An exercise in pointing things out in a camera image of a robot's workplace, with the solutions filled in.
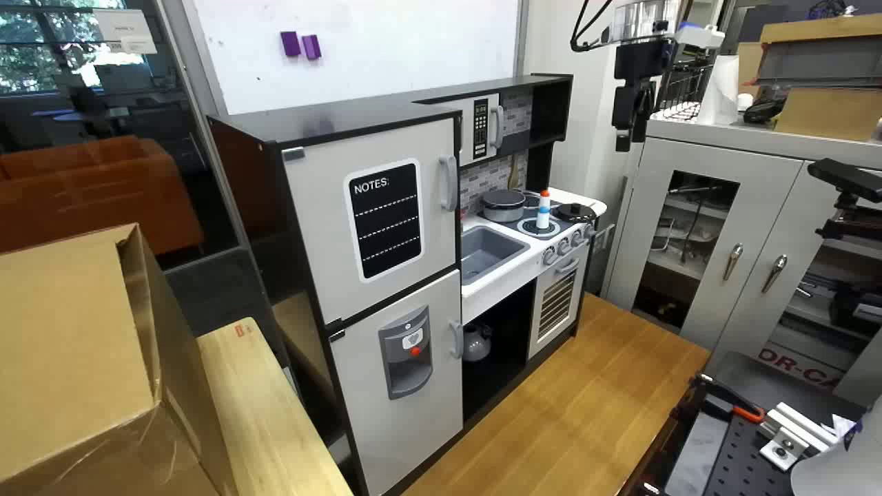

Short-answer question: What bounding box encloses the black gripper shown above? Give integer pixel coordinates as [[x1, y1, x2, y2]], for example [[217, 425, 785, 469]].
[[611, 35, 667, 154]]

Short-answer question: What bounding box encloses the white fridge door notes chalkboard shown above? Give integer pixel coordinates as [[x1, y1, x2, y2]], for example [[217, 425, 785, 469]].
[[281, 116, 464, 324]]

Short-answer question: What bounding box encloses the white paper towel roll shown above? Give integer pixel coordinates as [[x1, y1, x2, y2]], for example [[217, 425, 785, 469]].
[[701, 53, 745, 129]]

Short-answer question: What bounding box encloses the black device on cabinet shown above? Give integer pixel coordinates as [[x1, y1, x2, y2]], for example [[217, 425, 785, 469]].
[[742, 85, 788, 127]]

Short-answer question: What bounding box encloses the grey metal cabinet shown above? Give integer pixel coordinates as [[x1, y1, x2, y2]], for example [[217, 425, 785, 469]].
[[600, 118, 882, 407]]

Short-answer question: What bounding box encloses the grey toy pot with lid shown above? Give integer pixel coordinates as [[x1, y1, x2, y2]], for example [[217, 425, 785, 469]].
[[479, 187, 533, 225]]

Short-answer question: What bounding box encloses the toy microwave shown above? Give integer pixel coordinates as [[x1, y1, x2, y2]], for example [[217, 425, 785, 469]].
[[456, 90, 508, 171]]

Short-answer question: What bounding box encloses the flat cardboard box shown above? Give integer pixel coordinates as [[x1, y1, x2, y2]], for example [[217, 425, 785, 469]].
[[740, 12, 882, 144]]

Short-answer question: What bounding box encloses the grey toy sink basin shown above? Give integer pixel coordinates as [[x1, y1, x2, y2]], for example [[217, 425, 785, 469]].
[[461, 222, 534, 287]]

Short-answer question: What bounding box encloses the white oven door with slats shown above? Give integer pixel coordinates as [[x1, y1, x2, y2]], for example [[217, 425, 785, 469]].
[[527, 260, 584, 360]]

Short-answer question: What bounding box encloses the large white whiteboard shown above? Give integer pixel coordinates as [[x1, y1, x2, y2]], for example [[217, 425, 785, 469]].
[[176, 0, 533, 118]]

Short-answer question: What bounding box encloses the black white toy kitchen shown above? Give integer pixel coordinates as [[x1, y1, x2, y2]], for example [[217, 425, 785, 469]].
[[206, 72, 611, 496]]

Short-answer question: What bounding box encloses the white round toy kettle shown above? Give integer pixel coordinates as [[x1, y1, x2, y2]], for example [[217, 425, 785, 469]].
[[464, 327, 493, 363]]

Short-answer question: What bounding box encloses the black clamp orange tip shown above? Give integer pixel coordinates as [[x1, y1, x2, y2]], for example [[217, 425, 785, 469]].
[[698, 370, 769, 428]]

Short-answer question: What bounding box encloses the black perforated mounting board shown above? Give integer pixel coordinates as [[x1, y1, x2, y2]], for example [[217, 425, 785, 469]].
[[624, 353, 882, 496]]

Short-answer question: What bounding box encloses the white fridge door water dispenser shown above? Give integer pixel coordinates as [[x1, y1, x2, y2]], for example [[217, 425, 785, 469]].
[[328, 267, 465, 496]]

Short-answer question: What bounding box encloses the light wooden table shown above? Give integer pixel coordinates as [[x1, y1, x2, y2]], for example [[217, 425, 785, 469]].
[[195, 313, 356, 496]]

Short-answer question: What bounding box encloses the large brown cardboard box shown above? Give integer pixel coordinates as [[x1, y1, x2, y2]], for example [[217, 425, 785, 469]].
[[0, 220, 237, 496]]

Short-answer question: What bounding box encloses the silver cabinet door handle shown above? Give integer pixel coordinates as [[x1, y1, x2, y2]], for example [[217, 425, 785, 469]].
[[759, 250, 791, 297], [720, 242, 745, 284]]

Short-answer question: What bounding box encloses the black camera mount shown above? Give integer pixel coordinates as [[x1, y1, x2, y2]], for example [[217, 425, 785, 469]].
[[809, 156, 882, 242]]

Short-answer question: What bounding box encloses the small aluminium bracket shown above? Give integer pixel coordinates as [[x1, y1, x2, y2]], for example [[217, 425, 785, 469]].
[[756, 399, 862, 475]]

